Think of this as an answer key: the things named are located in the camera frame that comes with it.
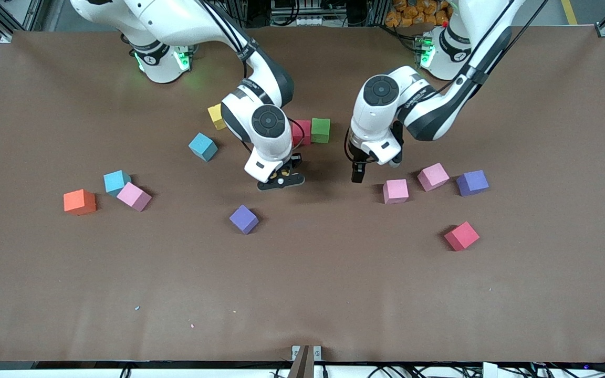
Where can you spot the pink foam cube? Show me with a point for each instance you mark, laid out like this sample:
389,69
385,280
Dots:
395,191
134,196
433,176

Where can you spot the purple foam cube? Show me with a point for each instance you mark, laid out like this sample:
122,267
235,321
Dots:
472,182
243,219

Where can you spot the green foam cube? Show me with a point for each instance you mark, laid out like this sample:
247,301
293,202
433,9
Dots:
321,129

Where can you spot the metal mount bracket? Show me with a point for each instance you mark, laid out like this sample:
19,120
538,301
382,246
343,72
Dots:
302,362

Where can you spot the teal foam cube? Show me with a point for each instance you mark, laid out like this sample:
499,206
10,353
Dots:
202,146
115,181

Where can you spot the pile of orange objects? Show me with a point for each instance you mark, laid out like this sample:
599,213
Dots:
413,13

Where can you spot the red foam cube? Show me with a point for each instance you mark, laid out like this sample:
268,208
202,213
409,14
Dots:
302,132
461,235

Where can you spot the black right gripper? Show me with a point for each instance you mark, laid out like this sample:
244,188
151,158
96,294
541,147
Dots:
295,160

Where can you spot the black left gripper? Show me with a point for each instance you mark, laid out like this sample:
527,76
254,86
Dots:
357,167

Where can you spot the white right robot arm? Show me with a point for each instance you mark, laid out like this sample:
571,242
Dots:
176,21

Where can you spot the orange foam cube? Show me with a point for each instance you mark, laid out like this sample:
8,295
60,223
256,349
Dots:
79,202

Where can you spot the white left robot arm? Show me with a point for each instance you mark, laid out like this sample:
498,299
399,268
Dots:
381,123

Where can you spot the white power strip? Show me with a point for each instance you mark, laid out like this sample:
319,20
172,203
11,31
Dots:
308,21

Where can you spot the brown table mat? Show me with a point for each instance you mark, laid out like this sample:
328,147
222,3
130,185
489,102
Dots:
302,273

